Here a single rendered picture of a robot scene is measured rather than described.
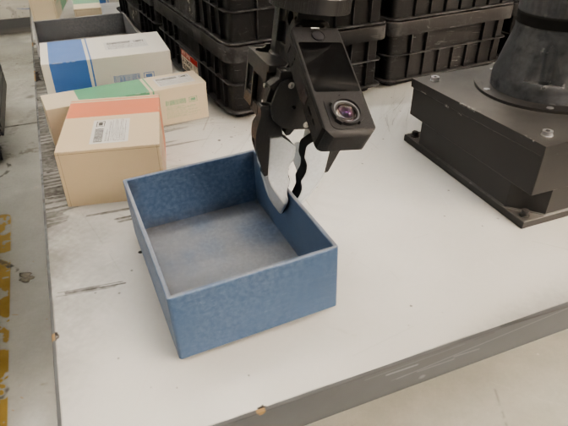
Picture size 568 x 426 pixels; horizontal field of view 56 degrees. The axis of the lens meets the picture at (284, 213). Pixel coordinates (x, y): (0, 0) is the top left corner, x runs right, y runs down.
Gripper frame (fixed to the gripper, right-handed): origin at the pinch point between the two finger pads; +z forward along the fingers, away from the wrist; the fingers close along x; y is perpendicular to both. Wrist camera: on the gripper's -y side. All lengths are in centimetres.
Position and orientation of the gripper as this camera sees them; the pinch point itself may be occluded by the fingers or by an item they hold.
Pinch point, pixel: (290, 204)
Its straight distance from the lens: 54.4
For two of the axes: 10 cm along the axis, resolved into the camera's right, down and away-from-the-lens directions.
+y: -3.5, -5.2, 7.8
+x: -9.3, 0.8, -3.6
